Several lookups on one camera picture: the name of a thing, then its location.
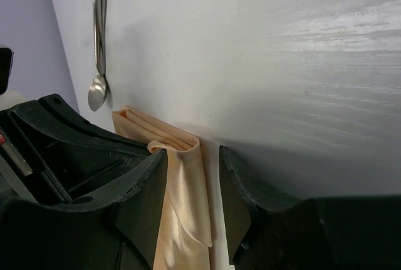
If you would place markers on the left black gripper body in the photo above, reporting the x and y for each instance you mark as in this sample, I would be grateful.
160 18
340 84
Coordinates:
58 155

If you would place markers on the silver metal spoon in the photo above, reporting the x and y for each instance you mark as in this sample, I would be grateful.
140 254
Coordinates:
98 90

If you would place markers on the orange cloth napkin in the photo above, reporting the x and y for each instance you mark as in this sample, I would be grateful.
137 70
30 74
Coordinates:
185 234

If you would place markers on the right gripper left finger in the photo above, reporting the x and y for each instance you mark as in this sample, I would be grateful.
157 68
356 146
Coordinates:
117 224

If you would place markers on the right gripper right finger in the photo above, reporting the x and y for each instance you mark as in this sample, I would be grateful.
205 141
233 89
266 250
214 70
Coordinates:
247 200

